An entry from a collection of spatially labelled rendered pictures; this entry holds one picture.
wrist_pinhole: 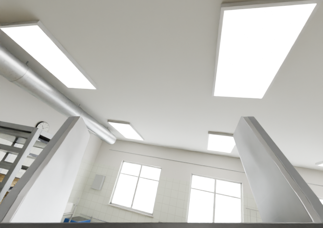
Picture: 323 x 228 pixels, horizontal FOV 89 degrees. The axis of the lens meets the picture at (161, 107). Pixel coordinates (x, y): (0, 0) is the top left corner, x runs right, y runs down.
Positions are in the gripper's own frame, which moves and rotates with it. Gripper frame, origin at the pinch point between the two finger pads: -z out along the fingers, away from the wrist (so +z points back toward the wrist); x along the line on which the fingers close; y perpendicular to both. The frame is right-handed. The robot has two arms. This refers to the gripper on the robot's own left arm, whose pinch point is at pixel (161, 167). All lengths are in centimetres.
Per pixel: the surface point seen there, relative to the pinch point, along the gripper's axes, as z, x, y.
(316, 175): -207, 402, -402
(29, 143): -52, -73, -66
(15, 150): -51, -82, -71
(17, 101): -253, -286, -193
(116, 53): -191, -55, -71
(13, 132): -61, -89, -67
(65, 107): -234, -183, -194
